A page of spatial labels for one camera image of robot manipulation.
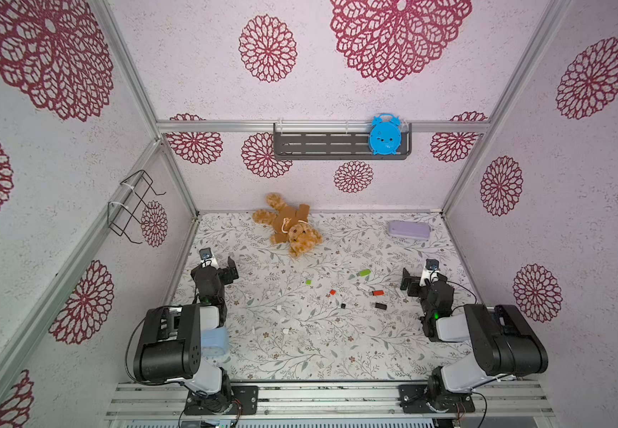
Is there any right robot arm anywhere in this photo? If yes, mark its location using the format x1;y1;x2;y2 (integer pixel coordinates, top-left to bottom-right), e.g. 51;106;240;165
398;260;549;416

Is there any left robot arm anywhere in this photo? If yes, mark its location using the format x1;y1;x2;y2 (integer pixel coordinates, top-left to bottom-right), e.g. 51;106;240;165
124;251;243;415

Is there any light blue cup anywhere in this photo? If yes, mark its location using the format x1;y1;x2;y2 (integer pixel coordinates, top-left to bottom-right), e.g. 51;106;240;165
200;326;230;358

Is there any purple rectangular case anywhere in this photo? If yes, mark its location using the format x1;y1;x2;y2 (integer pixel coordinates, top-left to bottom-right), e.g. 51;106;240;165
387;220;432;240

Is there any brown teddy bear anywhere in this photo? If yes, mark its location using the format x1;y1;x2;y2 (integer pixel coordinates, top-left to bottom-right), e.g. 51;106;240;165
252;194;323;258

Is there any blue alarm clock toy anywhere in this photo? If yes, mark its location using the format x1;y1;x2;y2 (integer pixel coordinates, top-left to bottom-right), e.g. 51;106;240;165
368;113;402;155

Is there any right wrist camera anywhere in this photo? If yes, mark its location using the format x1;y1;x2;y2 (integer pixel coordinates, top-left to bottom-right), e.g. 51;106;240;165
421;259;440;286

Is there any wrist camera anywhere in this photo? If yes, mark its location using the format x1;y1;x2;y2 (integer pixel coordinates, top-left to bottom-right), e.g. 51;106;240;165
199;247;219;268
421;259;440;286

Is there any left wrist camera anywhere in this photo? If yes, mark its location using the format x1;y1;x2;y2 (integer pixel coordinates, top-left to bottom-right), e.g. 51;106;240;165
199;247;219;268

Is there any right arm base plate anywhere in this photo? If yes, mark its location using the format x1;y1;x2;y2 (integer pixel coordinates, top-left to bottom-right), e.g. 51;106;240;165
398;383;476;414

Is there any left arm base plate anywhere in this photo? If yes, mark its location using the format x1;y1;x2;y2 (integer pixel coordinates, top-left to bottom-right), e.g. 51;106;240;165
184;385;259;417

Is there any black wire wall rack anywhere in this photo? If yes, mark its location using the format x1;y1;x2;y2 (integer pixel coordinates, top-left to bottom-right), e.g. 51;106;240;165
106;169;166;245

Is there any aluminium front rail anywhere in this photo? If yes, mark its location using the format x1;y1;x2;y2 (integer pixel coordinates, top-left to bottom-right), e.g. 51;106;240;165
103;380;554;423

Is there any grey wall shelf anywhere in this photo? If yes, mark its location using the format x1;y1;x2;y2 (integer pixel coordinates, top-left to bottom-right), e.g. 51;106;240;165
273;123;412;161

